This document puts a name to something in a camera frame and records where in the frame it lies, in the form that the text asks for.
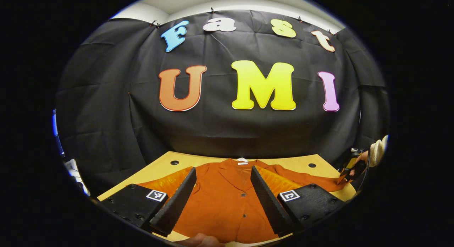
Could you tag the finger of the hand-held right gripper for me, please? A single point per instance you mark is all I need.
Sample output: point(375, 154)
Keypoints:
point(343, 179)

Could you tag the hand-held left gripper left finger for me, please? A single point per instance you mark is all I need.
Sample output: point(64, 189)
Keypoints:
point(173, 208)

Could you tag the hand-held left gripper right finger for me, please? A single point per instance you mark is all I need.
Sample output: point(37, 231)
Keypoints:
point(271, 208)

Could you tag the orange ribbed button shirt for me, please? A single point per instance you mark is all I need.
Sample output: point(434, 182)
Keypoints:
point(227, 204)

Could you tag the black backdrop cloth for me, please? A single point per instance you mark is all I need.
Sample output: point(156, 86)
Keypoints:
point(212, 133)

